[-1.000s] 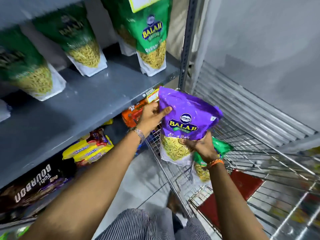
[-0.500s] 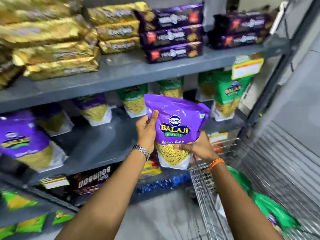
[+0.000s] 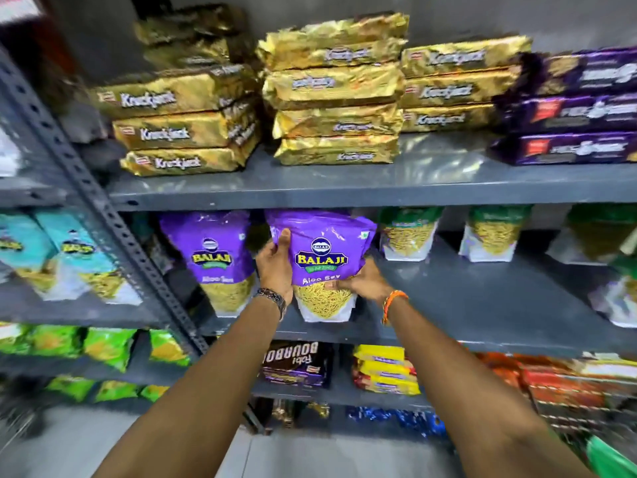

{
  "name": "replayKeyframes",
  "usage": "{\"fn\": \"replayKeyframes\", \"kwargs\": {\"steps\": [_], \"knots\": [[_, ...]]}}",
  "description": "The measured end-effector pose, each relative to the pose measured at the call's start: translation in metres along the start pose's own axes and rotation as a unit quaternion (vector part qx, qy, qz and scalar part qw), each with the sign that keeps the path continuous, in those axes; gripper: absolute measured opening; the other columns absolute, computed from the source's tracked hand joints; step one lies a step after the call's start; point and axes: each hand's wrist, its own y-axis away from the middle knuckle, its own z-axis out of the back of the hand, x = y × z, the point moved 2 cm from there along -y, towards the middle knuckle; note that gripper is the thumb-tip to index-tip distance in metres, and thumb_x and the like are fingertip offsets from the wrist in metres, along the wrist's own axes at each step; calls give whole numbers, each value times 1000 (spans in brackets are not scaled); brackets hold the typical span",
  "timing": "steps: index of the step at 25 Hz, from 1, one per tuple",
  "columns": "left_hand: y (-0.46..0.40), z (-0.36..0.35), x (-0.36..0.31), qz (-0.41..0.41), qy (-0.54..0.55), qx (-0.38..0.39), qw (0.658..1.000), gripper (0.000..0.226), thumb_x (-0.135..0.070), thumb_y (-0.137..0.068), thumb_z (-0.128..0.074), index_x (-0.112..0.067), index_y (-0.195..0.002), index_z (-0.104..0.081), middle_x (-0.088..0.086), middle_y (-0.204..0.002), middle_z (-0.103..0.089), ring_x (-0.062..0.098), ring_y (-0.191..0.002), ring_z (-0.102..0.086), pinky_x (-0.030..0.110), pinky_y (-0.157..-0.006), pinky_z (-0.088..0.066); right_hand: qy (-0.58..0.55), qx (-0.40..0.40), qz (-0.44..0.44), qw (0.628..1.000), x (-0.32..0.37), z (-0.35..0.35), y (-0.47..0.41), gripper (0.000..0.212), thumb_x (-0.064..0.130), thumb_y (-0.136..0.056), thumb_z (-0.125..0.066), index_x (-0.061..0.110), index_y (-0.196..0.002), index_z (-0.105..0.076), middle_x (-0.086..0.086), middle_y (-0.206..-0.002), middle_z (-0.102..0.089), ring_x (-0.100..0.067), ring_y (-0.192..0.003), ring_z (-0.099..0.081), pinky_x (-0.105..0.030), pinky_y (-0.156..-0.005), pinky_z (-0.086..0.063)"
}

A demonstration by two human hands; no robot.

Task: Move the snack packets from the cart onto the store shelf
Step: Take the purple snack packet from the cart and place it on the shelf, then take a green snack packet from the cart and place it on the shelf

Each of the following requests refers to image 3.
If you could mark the purple snack pouch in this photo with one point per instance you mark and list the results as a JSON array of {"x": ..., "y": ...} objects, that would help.
[
  {"x": 323, "y": 243},
  {"x": 214, "y": 253}
]

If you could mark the pile of blue packets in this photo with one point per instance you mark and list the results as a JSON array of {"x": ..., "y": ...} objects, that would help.
[{"x": 398, "y": 420}]

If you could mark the person's left forearm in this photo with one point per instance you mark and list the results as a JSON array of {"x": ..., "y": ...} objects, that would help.
[{"x": 199, "y": 403}]

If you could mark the green white snack pouch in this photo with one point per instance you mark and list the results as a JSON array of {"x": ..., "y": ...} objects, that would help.
[
  {"x": 597, "y": 233},
  {"x": 619, "y": 293},
  {"x": 409, "y": 236},
  {"x": 495, "y": 236}
]

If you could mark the orange thread wristband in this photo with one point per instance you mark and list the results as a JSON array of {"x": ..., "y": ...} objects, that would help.
[{"x": 392, "y": 299}]

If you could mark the brown biscuit packet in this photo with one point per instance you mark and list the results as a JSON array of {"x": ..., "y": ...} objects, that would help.
[{"x": 296, "y": 363}]

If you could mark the yellow biscuit packet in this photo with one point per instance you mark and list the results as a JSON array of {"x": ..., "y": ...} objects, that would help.
[
  {"x": 383, "y": 354},
  {"x": 388, "y": 385},
  {"x": 390, "y": 370}
]

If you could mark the person's left hand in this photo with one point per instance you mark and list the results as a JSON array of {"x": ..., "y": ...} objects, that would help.
[{"x": 273, "y": 268}]

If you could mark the person's right thumb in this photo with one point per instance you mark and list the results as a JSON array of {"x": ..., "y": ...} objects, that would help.
[{"x": 341, "y": 284}]

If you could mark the person's right forearm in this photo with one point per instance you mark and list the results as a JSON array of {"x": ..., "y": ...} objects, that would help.
[{"x": 473, "y": 398}]

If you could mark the row of lime green packets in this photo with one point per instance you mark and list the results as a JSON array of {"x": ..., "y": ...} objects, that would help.
[{"x": 107, "y": 345}]

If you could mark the pile of orange red packets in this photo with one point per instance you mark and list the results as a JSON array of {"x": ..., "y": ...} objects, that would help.
[{"x": 557, "y": 380}]

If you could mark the teal snack pouch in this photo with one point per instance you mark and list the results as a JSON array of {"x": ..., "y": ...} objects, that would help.
[
  {"x": 22, "y": 248},
  {"x": 84, "y": 258}
]

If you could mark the stack of gold biscuit packets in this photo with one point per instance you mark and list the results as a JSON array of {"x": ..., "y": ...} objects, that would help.
[{"x": 338, "y": 89}]

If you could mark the person's left thumb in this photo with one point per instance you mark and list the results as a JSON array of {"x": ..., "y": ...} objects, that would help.
[{"x": 285, "y": 242}]

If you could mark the purple biscuit packet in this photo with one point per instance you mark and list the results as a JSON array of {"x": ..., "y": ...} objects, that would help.
[
  {"x": 572, "y": 113},
  {"x": 587, "y": 72},
  {"x": 567, "y": 148}
]

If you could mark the grey metal shelf rack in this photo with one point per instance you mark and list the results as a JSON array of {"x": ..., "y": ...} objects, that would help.
[{"x": 348, "y": 186}]

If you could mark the green plastic item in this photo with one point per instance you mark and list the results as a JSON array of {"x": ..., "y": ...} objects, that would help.
[{"x": 609, "y": 462}]

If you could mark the person's right hand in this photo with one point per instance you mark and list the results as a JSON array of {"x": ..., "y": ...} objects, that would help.
[{"x": 368, "y": 286}]

